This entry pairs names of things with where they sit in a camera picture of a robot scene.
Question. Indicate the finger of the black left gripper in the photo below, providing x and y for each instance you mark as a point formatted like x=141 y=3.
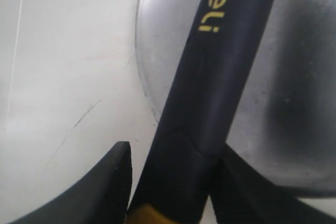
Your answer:
x=242 y=195
x=101 y=196

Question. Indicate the black and yellow claw hammer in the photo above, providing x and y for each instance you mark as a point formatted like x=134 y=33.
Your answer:
x=201 y=104

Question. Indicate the round stainless steel plate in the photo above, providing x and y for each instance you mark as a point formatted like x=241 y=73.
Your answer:
x=284 y=127

